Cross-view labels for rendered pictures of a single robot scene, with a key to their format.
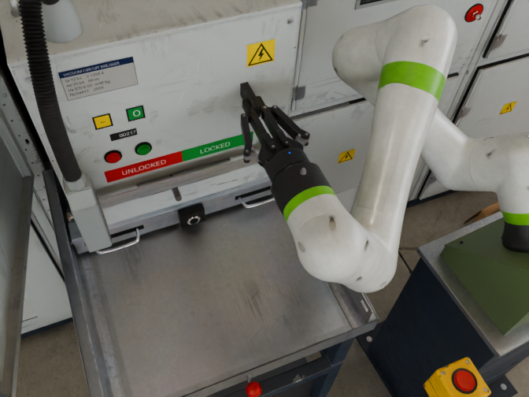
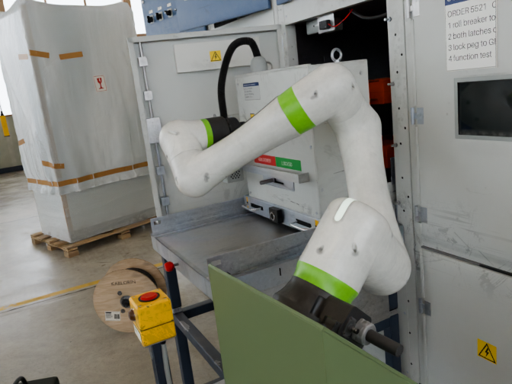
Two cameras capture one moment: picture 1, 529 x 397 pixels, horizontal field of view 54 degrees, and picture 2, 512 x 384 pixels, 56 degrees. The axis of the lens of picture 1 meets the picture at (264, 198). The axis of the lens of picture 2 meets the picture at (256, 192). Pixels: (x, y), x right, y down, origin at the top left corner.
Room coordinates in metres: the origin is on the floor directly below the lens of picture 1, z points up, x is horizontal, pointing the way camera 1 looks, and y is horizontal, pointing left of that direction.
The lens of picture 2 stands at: (0.60, -1.47, 1.36)
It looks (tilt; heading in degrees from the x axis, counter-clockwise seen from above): 13 degrees down; 89
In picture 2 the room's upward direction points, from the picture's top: 7 degrees counter-clockwise
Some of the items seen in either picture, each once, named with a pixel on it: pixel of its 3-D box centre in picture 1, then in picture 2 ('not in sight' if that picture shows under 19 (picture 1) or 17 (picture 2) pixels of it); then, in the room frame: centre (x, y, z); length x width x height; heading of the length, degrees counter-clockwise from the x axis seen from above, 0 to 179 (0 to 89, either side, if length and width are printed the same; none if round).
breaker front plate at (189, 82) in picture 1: (179, 136); (273, 143); (0.71, 0.18, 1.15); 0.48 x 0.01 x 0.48; 116
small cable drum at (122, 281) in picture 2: not in sight; (131, 294); (-0.17, 1.27, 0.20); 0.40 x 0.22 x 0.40; 177
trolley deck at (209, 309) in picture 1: (197, 245); (268, 238); (0.66, 0.15, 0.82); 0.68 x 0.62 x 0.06; 26
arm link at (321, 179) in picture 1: (301, 191); (216, 134); (0.53, -0.06, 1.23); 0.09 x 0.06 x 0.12; 116
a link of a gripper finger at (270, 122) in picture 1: (275, 130); not in sight; (0.67, -0.01, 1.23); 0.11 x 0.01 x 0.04; 24
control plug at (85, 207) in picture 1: (87, 210); (231, 158); (0.56, 0.34, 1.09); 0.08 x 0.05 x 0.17; 26
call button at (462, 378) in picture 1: (464, 381); (148, 298); (0.34, -0.42, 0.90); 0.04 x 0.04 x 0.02
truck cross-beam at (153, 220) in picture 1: (186, 204); (284, 212); (0.72, 0.18, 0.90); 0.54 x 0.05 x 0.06; 116
